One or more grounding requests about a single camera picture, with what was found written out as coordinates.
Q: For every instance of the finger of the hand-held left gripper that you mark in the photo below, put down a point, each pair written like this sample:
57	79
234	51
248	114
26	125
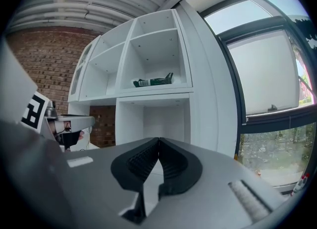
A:
79	121

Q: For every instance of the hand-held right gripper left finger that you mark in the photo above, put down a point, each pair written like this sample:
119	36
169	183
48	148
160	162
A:
121	171

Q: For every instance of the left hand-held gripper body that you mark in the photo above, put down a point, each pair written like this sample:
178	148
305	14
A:
32	111

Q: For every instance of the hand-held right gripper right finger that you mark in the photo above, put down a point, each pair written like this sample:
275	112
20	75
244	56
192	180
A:
190	173

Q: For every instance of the dark green and white bag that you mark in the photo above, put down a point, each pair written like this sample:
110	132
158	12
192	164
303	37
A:
156	81

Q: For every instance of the white desk hutch cabinet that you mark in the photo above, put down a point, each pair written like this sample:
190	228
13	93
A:
158	124

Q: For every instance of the white arched glass cabinet door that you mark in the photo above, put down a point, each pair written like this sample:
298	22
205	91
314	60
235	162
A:
81	74

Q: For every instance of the small white bottle red cap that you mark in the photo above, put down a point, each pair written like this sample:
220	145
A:
304	179
298	187

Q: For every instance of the white ceiling pipes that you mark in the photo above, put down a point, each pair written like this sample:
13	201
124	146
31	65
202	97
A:
74	10

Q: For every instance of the frosted open window sash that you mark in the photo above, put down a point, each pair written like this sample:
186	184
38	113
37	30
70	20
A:
265	74

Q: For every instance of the cluster of black hanging shapes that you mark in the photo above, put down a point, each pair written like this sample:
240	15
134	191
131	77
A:
308	30

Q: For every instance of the black window frame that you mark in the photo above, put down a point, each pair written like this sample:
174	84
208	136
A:
234	74

